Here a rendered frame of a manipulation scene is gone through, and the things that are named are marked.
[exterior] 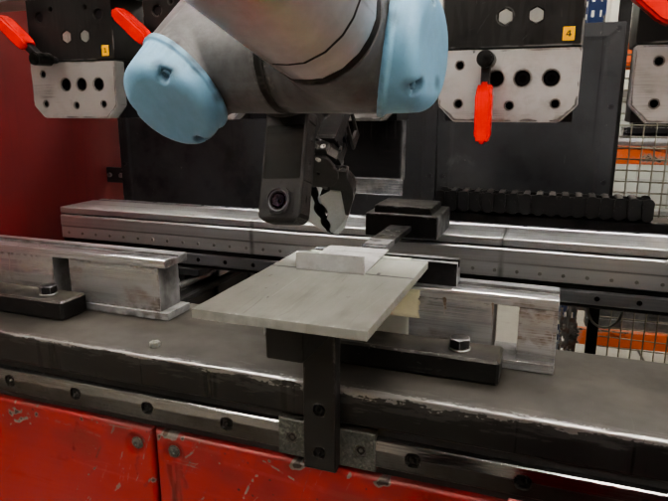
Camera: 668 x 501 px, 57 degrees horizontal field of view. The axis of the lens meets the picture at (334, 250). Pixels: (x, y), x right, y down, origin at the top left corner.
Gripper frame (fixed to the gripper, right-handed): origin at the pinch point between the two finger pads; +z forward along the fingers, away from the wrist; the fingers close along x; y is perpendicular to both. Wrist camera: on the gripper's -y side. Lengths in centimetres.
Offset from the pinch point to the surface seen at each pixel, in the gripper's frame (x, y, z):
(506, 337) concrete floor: -5, 124, 241
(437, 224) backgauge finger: -7.4, 19.2, 21.0
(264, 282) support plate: 5.1, -8.7, -1.1
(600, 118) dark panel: -31, 54, 30
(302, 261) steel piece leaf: 3.3, -3.1, 2.4
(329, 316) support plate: -5.6, -14.9, -6.2
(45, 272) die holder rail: 52, -2, 14
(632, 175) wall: -75, 313, 312
